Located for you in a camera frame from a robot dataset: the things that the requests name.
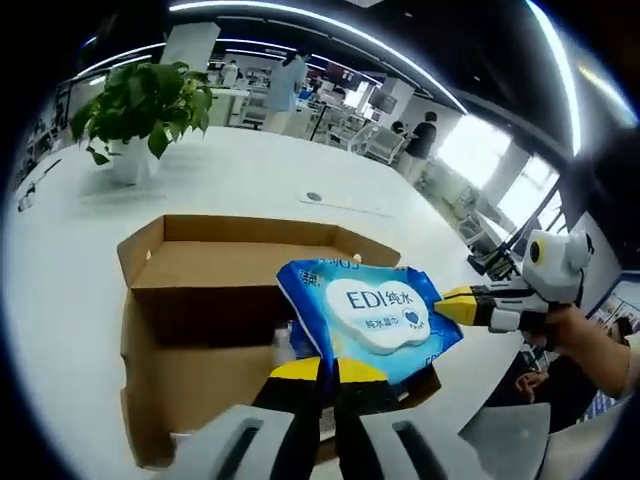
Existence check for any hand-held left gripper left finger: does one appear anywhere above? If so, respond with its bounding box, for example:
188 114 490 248
169 357 324 480

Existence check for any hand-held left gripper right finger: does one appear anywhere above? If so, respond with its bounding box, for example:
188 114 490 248
334 357 494 480

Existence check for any blue soft wet wipes pack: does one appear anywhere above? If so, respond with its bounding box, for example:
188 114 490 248
276 257 465 401

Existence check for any brown cardboard shoe box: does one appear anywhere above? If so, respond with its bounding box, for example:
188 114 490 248
116 214 442 470

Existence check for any person's right hand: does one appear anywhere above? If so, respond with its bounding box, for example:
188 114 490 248
524 304 592 354

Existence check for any grey mesh office chair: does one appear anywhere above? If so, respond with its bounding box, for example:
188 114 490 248
459 402 551 480

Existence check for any white table socket panel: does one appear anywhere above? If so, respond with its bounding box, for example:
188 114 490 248
298 191 394 220

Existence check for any green potted plant white pot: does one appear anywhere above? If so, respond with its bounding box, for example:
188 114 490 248
69 60 215 186

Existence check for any black pen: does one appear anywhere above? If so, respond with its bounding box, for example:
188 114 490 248
32 158 64 184

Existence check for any long ceiling light strip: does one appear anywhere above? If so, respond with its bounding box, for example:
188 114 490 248
168 0 469 115

